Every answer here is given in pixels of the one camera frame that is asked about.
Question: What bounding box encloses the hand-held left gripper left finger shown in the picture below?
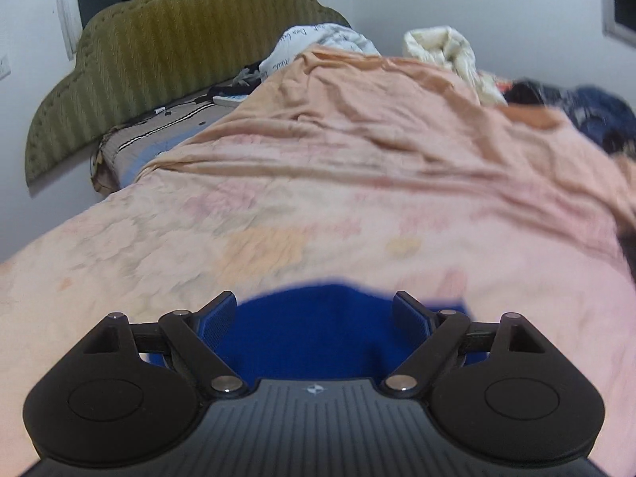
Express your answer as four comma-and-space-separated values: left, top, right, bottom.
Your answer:
82, 292, 249, 399

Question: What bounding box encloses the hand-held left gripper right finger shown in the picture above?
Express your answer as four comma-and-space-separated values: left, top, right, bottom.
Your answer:
382, 291, 550, 399

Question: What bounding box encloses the blue knit sweater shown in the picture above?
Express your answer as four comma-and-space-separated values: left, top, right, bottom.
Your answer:
149, 283, 479, 394

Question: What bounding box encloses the pile of dark clothes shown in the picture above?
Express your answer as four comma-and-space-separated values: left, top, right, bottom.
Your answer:
504, 79, 636, 156

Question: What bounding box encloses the pink floral bed sheet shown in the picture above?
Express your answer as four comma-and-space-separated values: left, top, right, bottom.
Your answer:
0, 179, 636, 477

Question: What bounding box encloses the orange blanket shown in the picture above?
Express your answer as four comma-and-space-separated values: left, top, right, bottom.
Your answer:
136, 45, 636, 264

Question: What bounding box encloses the brown striped pillow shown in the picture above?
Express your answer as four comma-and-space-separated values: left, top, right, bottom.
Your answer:
89, 77, 260, 194

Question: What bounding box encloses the black cloth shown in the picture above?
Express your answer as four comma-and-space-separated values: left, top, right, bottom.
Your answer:
233, 62, 265, 86

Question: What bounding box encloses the cream blanket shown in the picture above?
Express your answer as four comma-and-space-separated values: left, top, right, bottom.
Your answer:
402, 26, 508, 107

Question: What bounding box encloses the green padded headboard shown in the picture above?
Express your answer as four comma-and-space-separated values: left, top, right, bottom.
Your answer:
25, 0, 351, 188

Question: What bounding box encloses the white printed quilt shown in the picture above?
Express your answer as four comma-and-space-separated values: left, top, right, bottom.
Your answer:
258, 25, 383, 80

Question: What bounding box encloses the white window frame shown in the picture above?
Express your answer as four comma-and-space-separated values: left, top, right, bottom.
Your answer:
54, 0, 83, 58

